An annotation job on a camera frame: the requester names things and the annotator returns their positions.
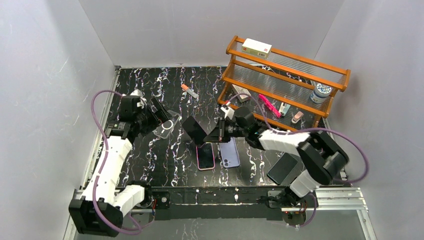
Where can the small pink white item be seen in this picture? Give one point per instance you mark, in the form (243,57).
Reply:
(297,117)

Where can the pink utility knife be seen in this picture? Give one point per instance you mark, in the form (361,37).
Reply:
(269,105)

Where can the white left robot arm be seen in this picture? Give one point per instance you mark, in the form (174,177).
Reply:
(100,211)

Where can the orange wooden shelf rack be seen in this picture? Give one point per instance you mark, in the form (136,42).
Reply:
(283,78)

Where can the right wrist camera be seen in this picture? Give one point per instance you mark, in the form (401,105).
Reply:
(228,112)

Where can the black screen smartphone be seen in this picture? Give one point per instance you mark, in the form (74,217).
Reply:
(206,158)

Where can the orange grey marker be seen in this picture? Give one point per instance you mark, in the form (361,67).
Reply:
(190,91)

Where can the small grey box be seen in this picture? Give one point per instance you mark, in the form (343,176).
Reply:
(243,93)

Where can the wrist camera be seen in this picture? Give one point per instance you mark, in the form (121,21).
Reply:
(142,101)
(228,112)

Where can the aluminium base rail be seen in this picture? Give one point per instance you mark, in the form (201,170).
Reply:
(327,198)

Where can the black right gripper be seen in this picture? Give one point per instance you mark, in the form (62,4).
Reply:
(219,130)

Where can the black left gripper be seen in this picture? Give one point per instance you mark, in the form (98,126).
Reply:
(153,114)

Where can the lavender phone case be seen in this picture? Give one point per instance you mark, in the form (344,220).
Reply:
(229,154)

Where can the dark teal phone case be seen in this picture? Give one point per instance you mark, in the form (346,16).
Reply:
(281,169)

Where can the white green stapler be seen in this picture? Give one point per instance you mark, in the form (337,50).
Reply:
(283,109)

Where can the white red carton box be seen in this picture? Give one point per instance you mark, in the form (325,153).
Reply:
(256,48)

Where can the pink phone case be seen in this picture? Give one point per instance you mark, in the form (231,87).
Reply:
(205,157)

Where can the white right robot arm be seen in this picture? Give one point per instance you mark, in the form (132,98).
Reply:
(321,156)

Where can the clear magsafe phone case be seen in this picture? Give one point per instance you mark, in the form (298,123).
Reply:
(164,130)

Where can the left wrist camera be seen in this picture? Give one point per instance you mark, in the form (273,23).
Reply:
(142,101)

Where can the white blue round jar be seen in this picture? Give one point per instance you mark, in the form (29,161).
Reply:
(320,93)

